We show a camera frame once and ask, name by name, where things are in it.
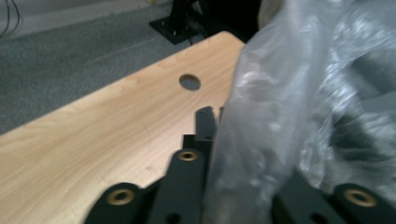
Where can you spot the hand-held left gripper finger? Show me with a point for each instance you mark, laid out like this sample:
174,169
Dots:
204,127

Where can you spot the black metal stand with post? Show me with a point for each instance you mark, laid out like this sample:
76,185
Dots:
174,29

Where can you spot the clear plastic trash bag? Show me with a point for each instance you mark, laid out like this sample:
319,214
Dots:
280,93

